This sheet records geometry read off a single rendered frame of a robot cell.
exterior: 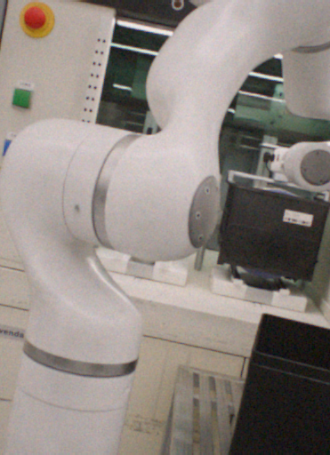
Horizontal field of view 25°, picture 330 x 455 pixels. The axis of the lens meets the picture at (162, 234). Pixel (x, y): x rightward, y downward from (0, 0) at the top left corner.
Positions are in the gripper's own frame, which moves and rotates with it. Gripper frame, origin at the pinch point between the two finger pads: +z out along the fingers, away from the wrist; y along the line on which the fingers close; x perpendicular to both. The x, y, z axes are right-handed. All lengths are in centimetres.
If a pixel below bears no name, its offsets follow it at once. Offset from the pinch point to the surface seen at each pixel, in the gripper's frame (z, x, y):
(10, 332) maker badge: -15, -44, -49
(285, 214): 4.5, -11.4, 1.5
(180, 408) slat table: -42, -43, -15
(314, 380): -64, -27, 0
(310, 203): 4.4, -8.0, 6.4
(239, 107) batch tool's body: 34.9, 10.8, -11.4
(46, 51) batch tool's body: -14, 11, -52
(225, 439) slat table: -51, -43, -8
